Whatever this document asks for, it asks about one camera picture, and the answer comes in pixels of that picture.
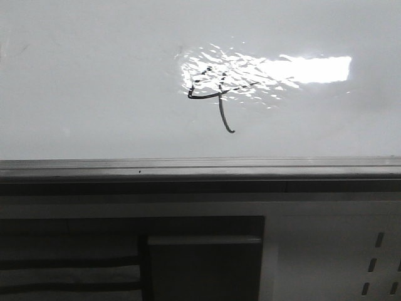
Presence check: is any dark grey box under board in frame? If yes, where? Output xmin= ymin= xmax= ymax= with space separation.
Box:
xmin=148 ymin=235 xmax=262 ymax=300

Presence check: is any white perforated metal stand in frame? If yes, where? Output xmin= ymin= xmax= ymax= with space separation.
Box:
xmin=1 ymin=193 xmax=400 ymax=300

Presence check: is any white whiteboard with aluminium frame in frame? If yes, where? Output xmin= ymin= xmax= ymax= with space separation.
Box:
xmin=1 ymin=1 xmax=400 ymax=181

